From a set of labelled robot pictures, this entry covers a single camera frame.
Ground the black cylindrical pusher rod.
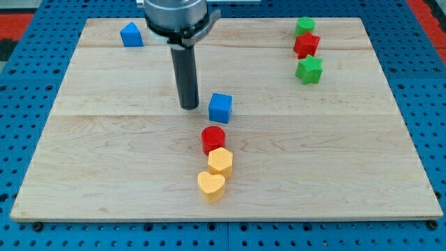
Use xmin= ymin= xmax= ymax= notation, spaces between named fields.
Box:
xmin=171 ymin=47 xmax=199 ymax=110

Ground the blue cube block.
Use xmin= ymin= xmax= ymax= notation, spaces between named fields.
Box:
xmin=208 ymin=93 xmax=233 ymax=123

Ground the red star block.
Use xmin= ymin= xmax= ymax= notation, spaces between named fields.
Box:
xmin=293 ymin=32 xmax=320 ymax=59

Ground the green star block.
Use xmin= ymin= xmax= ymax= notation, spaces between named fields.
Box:
xmin=295 ymin=54 xmax=323 ymax=84

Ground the blue triangle block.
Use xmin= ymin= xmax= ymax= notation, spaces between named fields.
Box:
xmin=120 ymin=22 xmax=144 ymax=47

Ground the red cylinder block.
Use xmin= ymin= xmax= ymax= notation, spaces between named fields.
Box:
xmin=201 ymin=125 xmax=226 ymax=155

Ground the yellow hexagon block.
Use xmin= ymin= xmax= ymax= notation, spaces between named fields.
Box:
xmin=208 ymin=147 xmax=233 ymax=178

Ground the light wooden board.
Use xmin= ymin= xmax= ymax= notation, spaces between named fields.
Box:
xmin=10 ymin=17 xmax=443 ymax=222

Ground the green cylinder block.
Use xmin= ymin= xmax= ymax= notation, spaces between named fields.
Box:
xmin=295 ymin=17 xmax=316 ymax=37

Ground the yellow heart block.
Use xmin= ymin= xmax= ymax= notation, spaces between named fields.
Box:
xmin=197 ymin=172 xmax=226 ymax=204

